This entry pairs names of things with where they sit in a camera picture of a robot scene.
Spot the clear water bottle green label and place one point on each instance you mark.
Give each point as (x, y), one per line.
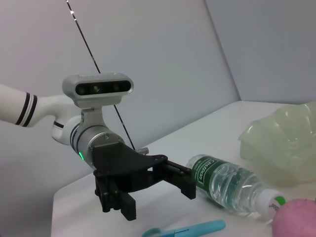
(222, 182)

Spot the pale green glass fruit plate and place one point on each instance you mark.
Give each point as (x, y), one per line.
(284, 148)

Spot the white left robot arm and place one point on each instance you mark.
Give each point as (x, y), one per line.
(49, 106)

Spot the pink toy peach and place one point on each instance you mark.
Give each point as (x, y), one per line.
(296, 219)

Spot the blue scissors with cover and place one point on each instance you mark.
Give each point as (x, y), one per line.
(197, 225)

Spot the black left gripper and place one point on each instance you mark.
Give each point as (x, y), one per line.
(118, 163)

